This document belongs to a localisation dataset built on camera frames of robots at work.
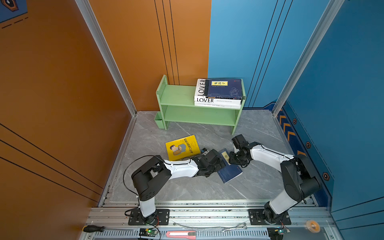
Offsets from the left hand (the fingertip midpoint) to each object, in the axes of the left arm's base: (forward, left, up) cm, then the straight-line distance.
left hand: (223, 166), depth 87 cm
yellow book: (+13, +24, -2) cm, 28 cm away
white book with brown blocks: (+25, -3, +24) cm, 35 cm away
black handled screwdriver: (-31, +64, -4) cm, 71 cm away
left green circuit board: (-31, +38, -6) cm, 50 cm away
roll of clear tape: (-28, -41, -3) cm, 50 cm away
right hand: (+4, -5, -3) cm, 8 cm away
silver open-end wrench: (-30, -6, -4) cm, 30 cm away
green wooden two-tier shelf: (+29, +28, +22) cm, 46 cm away
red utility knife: (-32, +19, -3) cm, 38 cm away
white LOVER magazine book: (+28, +14, +29) cm, 42 cm away
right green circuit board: (-31, -23, -5) cm, 39 cm away
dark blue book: (-2, -4, -3) cm, 6 cm away
